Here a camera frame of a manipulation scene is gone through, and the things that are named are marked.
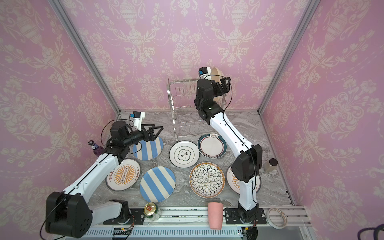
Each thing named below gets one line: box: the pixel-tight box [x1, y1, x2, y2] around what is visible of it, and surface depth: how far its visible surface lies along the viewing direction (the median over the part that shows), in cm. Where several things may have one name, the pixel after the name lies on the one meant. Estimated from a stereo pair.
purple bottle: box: [87, 140, 104, 157], surface depth 83 cm
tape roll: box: [266, 208, 288, 230], surface depth 74 cm
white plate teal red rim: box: [197, 133, 228, 159], surface depth 102 cm
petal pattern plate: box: [189, 162, 226, 199], surface depth 87 cm
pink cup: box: [207, 202, 224, 230], surface depth 71 cm
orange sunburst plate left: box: [105, 158, 141, 192], surface depth 88 cm
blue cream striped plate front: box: [139, 166, 176, 203], surface depth 86 cm
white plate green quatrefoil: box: [169, 140, 200, 169], surface depth 98 cm
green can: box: [143, 202, 159, 218], surface depth 68 cm
